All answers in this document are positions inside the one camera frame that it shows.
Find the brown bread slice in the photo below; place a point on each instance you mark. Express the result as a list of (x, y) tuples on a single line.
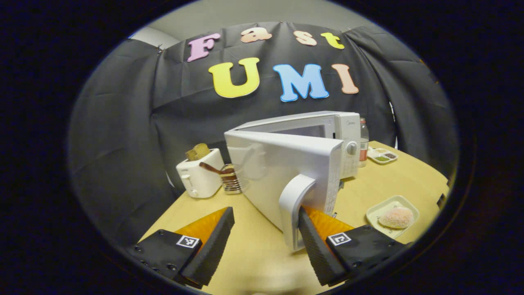
[(197, 152)]

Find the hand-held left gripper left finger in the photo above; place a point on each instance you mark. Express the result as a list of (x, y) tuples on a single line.
[(215, 250)]

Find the white divided dish with beans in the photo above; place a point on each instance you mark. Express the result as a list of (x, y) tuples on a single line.
[(380, 158)]

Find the white microwave oven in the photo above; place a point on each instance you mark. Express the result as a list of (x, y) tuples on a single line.
[(286, 164)]

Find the black backdrop cloth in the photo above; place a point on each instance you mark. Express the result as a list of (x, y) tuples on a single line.
[(123, 123)]

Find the clear plastic bottle red label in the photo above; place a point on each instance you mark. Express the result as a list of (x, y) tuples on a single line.
[(363, 143)]

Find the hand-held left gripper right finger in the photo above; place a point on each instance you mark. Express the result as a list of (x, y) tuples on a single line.
[(319, 254)]

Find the brown wooden spoon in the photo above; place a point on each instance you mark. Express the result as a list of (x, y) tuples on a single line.
[(211, 168)]

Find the pink round bun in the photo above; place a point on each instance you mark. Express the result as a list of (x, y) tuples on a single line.
[(396, 217)]

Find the white toaster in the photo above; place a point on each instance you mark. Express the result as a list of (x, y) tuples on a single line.
[(200, 180)]

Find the pale green rectangular plate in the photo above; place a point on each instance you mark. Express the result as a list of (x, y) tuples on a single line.
[(374, 213)]

